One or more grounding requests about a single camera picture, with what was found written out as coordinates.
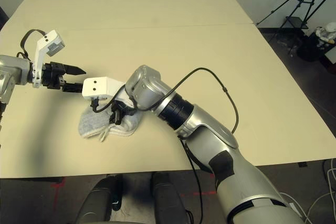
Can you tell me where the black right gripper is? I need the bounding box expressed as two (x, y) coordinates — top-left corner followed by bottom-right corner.
(108, 100), (136, 126)

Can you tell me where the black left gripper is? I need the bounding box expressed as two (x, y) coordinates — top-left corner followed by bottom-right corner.
(41, 61), (87, 94)

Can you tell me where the grey white rag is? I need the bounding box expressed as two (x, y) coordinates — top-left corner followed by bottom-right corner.
(78, 103), (144, 143)

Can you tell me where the grey robot left leg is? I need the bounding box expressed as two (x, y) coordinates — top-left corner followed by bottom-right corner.
(75, 174), (124, 224)

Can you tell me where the grey robot leg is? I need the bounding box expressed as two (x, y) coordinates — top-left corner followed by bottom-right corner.
(75, 174), (124, 224)
(152, 172), (188, 224)

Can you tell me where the grey robot right leg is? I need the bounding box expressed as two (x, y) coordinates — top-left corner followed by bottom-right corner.
(152, 172), (188, 224)

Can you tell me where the black small metal stand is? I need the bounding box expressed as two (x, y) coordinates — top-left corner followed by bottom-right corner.
(278, 16), (310, 31)

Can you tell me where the black bag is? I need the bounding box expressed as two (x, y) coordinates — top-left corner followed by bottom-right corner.
(296, 31), (331, 63)

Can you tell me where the black tripod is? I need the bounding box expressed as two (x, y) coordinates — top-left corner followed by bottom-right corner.
(256, 0), (336, 44)

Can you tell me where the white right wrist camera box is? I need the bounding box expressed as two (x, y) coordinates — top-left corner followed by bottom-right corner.
(81, 76), (132, 109)

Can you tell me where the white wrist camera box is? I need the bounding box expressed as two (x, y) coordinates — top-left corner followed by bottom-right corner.
(31, 29), (66, 89)
(81, 76), (132, 109)

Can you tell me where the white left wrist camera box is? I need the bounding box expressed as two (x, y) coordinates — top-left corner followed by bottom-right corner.
(31, 29), (66, 89)

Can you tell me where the black left wrist camera cable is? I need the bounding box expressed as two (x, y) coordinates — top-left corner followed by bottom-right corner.
(17, 29), (45, 59)

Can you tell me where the white floor cable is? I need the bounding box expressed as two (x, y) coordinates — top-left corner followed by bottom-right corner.
(279, 191), (336, 224)
(323, 158), (336, 191)

